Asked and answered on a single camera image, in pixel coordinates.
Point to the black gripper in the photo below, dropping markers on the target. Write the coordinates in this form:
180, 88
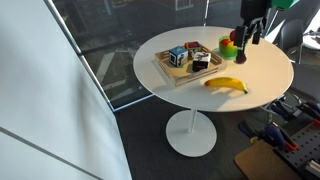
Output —
253, 10

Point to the yellow banana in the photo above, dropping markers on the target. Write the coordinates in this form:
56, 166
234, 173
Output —
226, 82

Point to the wooden slatted tray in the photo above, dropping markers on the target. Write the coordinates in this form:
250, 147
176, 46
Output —
186, 79

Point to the red apple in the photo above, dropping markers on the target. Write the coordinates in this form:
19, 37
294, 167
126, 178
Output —
232, 35

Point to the yellow lemon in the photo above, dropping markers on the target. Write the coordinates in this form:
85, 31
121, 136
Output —
231, 44

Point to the small red fruit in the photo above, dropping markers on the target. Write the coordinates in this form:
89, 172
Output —
225, 42

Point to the green plastic bowl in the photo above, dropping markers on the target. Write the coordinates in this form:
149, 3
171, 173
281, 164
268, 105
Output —
228, 52

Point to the dark grey office chair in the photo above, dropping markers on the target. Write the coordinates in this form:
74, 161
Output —
291, 36

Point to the white black picture cube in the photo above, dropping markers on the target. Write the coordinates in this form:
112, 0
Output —
201, 62

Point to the red green picture cube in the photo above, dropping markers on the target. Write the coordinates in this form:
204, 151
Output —
193, 46

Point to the blue white picture cube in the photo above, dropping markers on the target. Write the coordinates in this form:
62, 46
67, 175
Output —
178, 56

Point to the blue black spring clamp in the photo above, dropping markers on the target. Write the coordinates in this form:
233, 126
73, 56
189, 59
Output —
278, 136
310, 108
246, 128
281, 111

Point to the flat rectangular board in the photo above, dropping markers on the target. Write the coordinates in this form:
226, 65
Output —
263, 163

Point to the aluminium extrusion bar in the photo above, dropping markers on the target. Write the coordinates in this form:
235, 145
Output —
313, 167

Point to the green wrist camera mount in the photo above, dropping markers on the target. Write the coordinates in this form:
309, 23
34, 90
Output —
283, 4

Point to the white table pedestal base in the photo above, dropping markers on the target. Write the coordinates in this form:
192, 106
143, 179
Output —
191, 136

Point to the window frame mullion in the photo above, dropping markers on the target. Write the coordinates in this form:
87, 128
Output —
79, 50

